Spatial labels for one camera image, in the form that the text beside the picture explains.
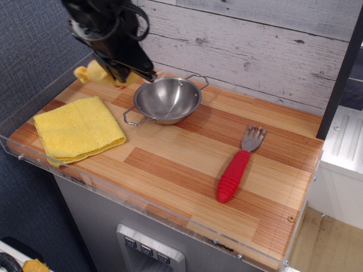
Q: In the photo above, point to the yellow folded cloth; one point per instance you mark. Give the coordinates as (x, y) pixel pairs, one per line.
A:
(78, 130)

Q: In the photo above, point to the white side cabinet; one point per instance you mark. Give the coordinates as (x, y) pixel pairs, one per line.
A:
(336, 189)

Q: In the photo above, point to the yellow plush mango toy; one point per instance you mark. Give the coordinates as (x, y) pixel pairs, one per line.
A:
(95, 73)

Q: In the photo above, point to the black vertical post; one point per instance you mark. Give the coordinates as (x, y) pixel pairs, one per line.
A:
(342, 78)

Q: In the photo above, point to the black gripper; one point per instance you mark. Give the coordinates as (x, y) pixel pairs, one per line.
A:
(118, 49)

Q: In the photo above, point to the silver dispenser button panel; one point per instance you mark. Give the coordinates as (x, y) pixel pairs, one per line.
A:
(143, 253)

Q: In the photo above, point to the steel pan with handles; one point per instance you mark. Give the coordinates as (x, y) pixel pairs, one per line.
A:
(169, 100)

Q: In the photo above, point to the grey toy fridge cabinet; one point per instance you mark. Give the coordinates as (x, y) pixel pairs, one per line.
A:
(97, 217)

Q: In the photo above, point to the clear acrylic table guard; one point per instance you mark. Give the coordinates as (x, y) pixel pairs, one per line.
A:
(33, 207)

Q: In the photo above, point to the yellow object bottom left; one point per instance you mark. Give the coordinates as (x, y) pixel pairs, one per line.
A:
(35, 266)

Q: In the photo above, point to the red handled metal fork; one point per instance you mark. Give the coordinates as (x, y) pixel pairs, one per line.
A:
(230, 179)

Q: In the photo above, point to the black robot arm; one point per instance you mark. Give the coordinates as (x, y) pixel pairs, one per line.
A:
(97, 15)

